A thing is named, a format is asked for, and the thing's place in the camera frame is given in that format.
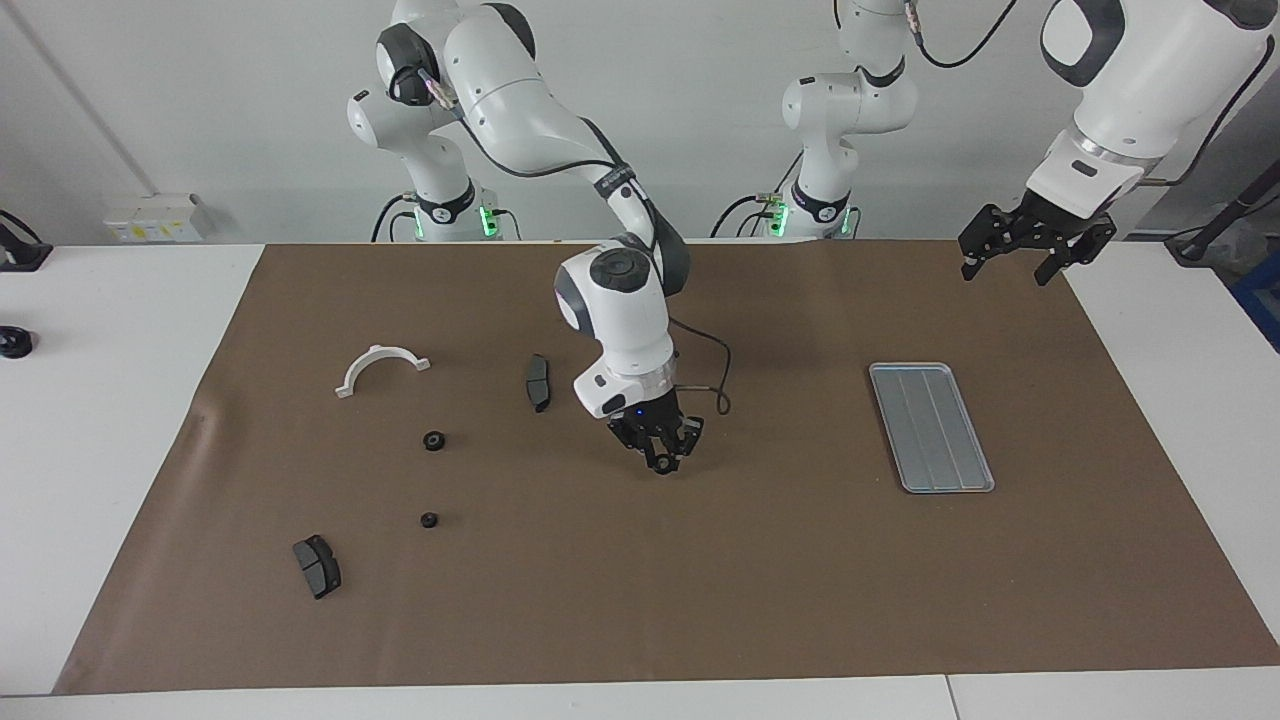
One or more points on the black stand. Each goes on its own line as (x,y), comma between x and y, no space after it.
(1195,245)

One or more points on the brown table mat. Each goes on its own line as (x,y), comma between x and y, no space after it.
(650,580)

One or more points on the large black bearing gear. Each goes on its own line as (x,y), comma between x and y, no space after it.
(434,446)
(662,468)

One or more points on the white semicircular plastic clamp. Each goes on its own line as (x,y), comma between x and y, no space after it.
(380,351)

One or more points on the thin grey brake pad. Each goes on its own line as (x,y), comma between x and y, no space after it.
(538,383)

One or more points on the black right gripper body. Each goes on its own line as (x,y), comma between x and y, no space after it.
(655,425)

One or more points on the silver metal tray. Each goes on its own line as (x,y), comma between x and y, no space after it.
(930,430)

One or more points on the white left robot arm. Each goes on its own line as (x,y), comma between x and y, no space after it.
(1130,80)

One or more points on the black table clamp mount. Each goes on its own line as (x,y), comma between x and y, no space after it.
(20,255)

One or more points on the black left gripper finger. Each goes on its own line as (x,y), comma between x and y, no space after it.
(1085,245)
(990,232)

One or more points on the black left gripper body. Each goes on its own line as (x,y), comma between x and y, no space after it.
(1045,222)

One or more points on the white wall socket box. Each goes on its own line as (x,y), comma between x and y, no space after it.
(150,220)

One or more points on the blue crate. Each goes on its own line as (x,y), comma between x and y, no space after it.
(1265,300)

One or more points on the thick dark brake pad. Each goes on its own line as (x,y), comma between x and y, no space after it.
(318,570)

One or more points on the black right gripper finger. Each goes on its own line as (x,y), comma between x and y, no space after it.
(632,438)
(688,437)

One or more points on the black round knob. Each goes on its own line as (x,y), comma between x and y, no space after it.
(12,343)

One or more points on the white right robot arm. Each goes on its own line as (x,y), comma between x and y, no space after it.
(500,90)

